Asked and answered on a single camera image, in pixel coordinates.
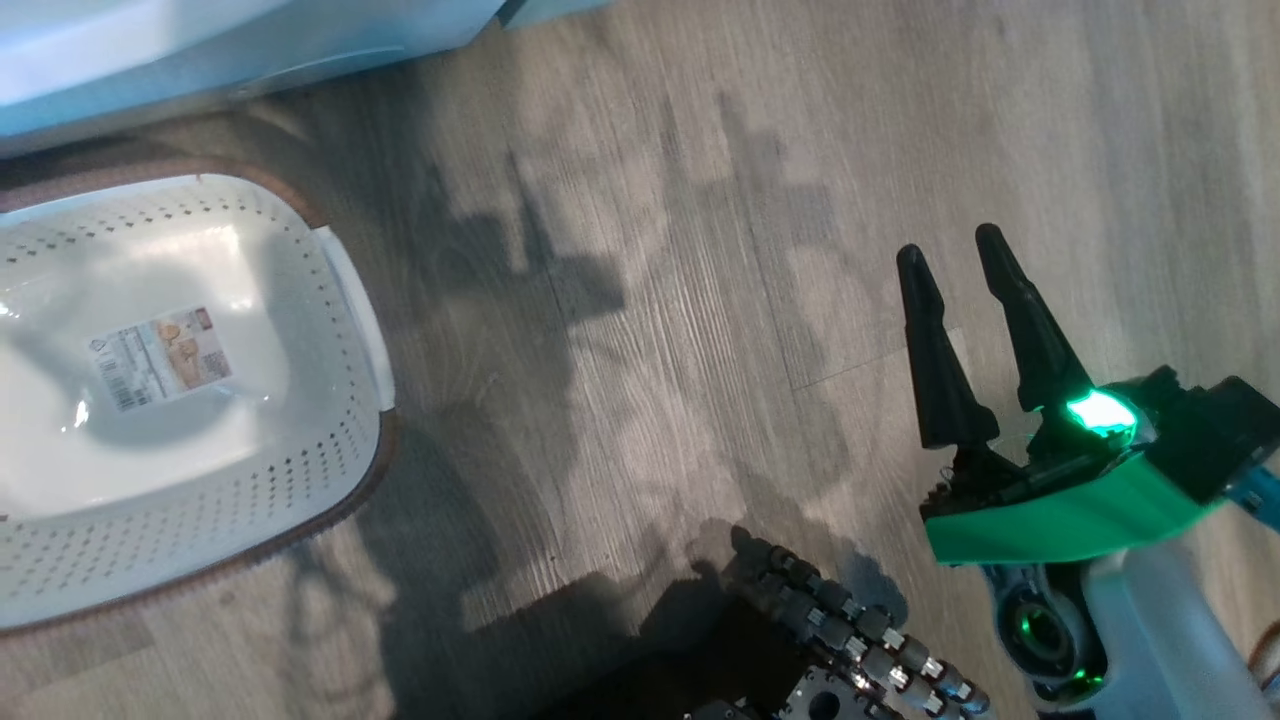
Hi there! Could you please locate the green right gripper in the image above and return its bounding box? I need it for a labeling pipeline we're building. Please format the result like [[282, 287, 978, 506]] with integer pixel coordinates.
[[897, 223, 1216, 566]]

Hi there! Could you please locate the white front-load washing machine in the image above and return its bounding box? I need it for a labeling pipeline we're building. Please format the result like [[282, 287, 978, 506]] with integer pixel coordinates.
[[0, 0, 511, 156]]

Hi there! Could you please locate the paper barcode label sticker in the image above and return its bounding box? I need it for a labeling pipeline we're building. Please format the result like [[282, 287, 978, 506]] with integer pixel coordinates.
[[92, 307, 233, 413]]

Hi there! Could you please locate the white perforated laundry basket brown rim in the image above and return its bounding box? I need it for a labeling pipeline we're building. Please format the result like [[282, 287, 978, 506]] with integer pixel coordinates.
[[0, 155, 399, 633]]

